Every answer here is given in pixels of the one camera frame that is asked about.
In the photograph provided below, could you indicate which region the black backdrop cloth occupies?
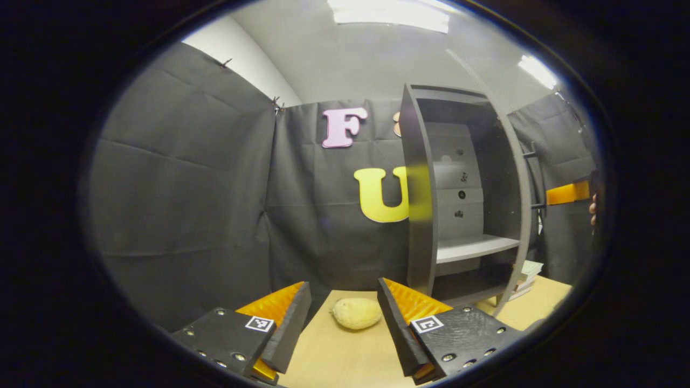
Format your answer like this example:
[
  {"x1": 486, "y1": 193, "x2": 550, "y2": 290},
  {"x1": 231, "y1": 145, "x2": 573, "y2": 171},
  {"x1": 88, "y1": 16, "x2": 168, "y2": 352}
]
[{"x1": 89, "y1": 42, "x2": 599, "y2": 332}]

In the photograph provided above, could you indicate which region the pale yellow lumpy ball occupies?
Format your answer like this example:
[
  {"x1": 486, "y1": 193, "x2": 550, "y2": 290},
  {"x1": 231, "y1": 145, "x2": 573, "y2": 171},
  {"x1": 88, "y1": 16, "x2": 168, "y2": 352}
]
[{"x1": 330, "y1": 297, "x2": 383, "y2": 330}]

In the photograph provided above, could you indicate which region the green book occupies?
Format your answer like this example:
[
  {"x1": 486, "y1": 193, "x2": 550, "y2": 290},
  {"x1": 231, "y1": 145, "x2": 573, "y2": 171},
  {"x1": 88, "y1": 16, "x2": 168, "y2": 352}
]
[{"x1": 520, "y1": 260, "x2": 544, "y2": 283}]

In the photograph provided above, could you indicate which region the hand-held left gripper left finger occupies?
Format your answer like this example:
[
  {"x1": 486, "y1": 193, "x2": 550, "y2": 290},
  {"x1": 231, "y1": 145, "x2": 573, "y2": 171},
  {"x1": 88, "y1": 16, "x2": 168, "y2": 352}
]
[{"x1": 171, "y1": 281, "x2": 313, "y2": 386}]

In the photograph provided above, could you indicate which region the grey cabinet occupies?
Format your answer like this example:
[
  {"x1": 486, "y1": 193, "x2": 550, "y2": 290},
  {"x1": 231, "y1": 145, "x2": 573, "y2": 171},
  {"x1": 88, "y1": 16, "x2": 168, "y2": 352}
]
[{"x1": 399, "y1": 84, "x2": 534, "y2": 308}]

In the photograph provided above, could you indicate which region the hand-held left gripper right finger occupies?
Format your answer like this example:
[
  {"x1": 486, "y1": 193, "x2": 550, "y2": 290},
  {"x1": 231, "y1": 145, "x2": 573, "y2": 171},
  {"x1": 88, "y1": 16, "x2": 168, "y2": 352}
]
[{"x1": 377, "y1": 278, "x2": 523, "y2": 386}]

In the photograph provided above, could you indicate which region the small ceiling light panel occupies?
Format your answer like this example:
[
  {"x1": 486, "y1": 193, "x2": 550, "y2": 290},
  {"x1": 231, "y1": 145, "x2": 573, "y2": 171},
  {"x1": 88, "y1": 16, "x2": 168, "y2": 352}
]
[{"x1": 517, "y1": 54, "x2": 558, "y2": 89}]

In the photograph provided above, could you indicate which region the black door handle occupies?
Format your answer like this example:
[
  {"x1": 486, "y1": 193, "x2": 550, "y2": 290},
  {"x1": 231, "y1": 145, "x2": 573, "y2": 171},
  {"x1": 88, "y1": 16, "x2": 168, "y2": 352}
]
[{"x1": 522, "y1": 141, "x2": 548, "y2": 211}]

